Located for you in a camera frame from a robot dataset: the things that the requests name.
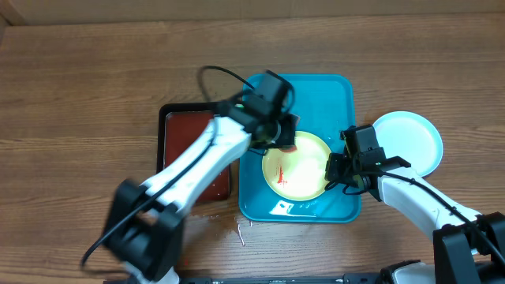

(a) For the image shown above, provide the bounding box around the light blue plate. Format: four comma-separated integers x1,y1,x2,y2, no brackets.
372,111,424,175

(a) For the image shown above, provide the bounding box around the green and orange sponge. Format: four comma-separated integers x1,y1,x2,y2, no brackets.
280,145,297,153

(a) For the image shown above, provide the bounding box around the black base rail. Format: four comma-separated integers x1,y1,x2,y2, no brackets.
180,273,383,284

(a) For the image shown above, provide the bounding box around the yellow-green plate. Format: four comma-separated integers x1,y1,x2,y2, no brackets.
417,118,443,177
262,131,331,201

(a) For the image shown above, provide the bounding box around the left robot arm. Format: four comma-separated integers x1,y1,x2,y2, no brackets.
101,116,252,283

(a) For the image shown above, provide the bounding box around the black tray with red water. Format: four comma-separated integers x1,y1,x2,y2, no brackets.
156,103,231,203

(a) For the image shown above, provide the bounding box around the teal plastic tray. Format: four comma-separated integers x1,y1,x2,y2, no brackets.
238,73,361,223

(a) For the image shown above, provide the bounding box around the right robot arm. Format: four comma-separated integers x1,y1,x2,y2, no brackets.
325,150,504,283

